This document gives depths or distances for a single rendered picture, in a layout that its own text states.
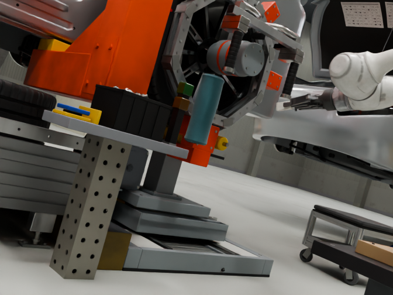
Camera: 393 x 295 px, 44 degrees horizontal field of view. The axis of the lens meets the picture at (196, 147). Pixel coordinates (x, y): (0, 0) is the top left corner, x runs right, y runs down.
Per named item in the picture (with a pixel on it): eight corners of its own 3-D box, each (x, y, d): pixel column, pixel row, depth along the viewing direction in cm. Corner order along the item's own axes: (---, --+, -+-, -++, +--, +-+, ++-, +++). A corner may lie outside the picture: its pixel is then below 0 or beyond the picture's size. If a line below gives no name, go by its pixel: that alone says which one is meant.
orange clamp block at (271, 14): (256, 26, 216) (268, 15, 219) (269, 26, 210) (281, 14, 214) (250, 13, 212) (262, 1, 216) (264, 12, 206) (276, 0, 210)
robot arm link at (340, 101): (347, 79, 160) (330, 82, 164) (346, 106, 159) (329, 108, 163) (358, 87, 167) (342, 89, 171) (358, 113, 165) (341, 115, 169)
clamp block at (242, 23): (229, 33, 179) (233, 19, 179) (247, 33, 172) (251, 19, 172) (220, 28, 175) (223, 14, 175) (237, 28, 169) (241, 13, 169)
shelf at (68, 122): (156, 149, 169) (158, 140, 169) (186, 159, 157) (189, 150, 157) (41, 119, 141) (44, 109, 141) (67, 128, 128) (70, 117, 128)
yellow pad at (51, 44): (66, 59, 217) (69, 49, 217) (80, 61, 207) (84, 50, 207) (37, 49, 208) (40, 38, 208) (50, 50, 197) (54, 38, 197)
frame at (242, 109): (241, 134, 221) (275, 19, 221) (252, 137, 216) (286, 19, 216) (148, 102, 185) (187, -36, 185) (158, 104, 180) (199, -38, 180)
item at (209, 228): (175, 220, 247) (180, 201, 247) (223, 243, 220) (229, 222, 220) (89, 208, 213) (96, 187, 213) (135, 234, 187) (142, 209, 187)
